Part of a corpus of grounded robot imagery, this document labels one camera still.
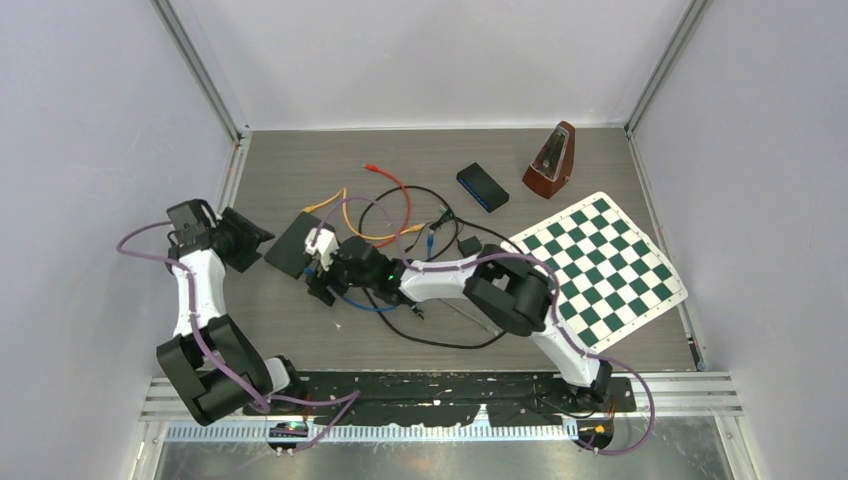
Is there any blue ethernet cable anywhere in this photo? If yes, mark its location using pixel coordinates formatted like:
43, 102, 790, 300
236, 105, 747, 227
303, 228, 439, 314

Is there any dark grey network switch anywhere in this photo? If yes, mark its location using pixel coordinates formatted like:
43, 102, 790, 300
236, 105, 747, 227
264, 212, 335, 282

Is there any long black cable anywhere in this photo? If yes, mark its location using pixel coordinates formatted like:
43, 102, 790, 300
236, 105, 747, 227
357, 185, 525, 351

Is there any yellow ethernet cable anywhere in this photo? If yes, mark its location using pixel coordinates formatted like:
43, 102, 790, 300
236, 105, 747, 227
302, 188, 425, 242

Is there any red ethernet cable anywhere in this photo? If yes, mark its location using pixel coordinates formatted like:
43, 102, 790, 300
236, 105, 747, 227
362, 162, 413, 250

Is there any black power adapter with cord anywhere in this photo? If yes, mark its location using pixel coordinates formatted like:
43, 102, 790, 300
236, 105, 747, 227
404, 209, 482, 261

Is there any small black blue switch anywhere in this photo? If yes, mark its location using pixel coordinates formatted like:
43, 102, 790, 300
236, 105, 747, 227
456, 163, 510, 213

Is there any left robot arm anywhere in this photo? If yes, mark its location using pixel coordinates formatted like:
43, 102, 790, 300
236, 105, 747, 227
156, 199, 307, 426

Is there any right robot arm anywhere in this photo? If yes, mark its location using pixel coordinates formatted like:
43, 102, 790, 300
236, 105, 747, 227
304, 228, 612, 411

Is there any brown metronome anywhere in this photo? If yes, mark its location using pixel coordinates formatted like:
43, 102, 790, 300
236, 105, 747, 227
522, 121, 576, 199

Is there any green white chessboard mat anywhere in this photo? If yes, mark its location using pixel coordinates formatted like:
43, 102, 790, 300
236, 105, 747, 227
501, 192, 688, 353

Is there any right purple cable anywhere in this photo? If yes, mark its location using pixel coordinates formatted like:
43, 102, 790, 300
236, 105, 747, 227
312, 195, 657, 457

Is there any purple cable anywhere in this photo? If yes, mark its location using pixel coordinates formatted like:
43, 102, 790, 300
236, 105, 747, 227
115, 221, 362, 452
312, 195, 657, 457

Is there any black ethernet cable teal boot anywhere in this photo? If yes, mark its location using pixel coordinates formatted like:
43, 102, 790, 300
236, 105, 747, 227
404, 301, 425, 319

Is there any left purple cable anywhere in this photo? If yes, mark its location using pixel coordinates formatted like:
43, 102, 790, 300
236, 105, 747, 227
115, 221, 362, 452

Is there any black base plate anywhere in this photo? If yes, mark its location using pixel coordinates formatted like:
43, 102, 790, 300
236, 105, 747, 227
281, 371, 636, 427

